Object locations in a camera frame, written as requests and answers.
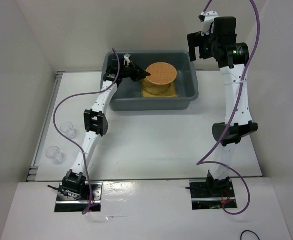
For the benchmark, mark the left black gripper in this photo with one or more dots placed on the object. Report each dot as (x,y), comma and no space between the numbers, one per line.
(138,73)

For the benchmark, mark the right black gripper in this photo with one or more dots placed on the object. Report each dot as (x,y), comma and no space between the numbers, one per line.
(196,39)

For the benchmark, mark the yellow round woven plate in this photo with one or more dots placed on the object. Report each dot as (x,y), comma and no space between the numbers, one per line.
(156,87)

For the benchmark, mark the orange round woven plate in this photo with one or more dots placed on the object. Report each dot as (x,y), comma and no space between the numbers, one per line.
(161,73)

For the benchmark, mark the square bamboo mat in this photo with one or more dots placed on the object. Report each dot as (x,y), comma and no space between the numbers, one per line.
(171,93)

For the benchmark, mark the clear glass cup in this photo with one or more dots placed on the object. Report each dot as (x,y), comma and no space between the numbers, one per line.
(68,130)
(54,153)

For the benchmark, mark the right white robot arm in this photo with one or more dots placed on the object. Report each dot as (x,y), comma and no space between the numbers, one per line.
(238,121)

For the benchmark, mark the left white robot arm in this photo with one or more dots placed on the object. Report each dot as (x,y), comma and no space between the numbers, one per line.
(96,125)

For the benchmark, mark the grey plastic bin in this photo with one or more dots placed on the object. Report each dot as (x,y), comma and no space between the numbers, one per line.
(129,95)

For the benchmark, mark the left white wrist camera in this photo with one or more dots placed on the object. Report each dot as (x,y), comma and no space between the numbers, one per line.
(127,60)

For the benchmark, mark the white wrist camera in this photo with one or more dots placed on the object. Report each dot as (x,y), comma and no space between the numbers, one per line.
(207,18)
(127,60)

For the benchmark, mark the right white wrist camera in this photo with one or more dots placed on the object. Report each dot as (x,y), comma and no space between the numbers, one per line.
(207,18)

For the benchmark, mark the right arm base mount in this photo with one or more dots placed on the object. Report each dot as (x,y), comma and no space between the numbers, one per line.
(204,199)

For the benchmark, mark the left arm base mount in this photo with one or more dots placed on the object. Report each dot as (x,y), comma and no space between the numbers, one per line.
(69,202)

